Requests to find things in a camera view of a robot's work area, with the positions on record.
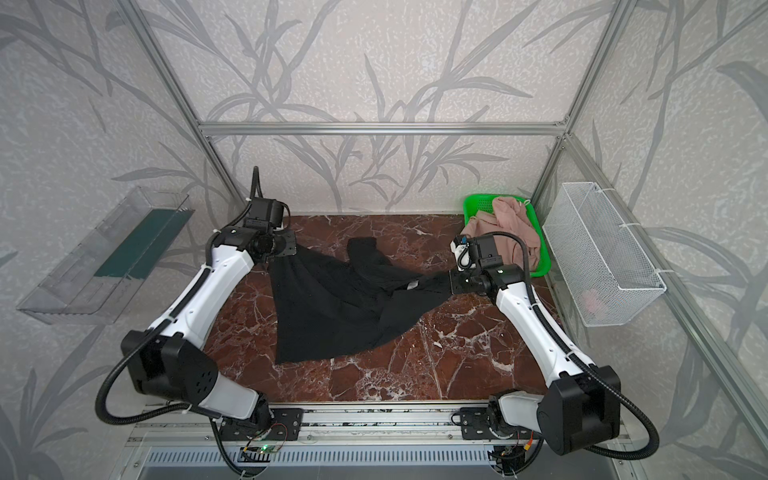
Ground black shirt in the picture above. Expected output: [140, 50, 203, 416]
[268, 237, 452, 364]

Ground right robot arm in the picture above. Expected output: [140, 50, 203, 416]
[450, 266, 621, 455]

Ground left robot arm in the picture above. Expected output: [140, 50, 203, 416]
[121, 226, 297, 430]

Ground pink garment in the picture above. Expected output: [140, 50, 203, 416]
[461, 196, 541, 273]

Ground green plastic basket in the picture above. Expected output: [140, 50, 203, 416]
[461, 194, 551, 277]

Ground green circuit board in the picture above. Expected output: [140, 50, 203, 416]
[239, 444, 283, 463]

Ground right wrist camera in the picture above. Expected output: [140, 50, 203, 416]
[451, 235, 503, 271]

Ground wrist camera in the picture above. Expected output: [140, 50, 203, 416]
[451, 235, 503, 271]
[244, 198, 290, 232]

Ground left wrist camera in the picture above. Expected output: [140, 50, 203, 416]
[244, 198, 290, 232]

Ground aluminium frame crossbar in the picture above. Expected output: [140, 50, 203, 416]
[198, 122, 565, 136]

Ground white wire basket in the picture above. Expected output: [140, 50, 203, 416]
[543, 182, 666, 327]

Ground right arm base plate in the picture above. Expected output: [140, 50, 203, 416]
[450, 407, 537, 442]

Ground right black cable conduit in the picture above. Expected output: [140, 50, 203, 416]
[479, 230, 661, 461]

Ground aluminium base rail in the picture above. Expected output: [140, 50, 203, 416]
[125, 403, 631, 448]

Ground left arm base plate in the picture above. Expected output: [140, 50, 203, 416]
[219, 408, 304, 442]

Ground clear plastic wall bin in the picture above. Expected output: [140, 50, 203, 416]
[17, 187, 194, 325]

